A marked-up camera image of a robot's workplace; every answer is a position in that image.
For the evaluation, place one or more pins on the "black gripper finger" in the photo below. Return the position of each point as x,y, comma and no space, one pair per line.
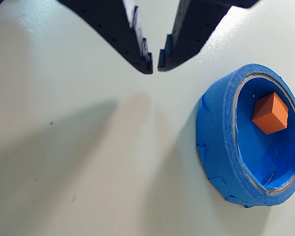
113,24
194,24

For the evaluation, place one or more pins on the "small orange block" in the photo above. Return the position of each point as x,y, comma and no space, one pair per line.
270,115

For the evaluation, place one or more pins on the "blue masking tape roll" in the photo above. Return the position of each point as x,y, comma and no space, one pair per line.
216,137

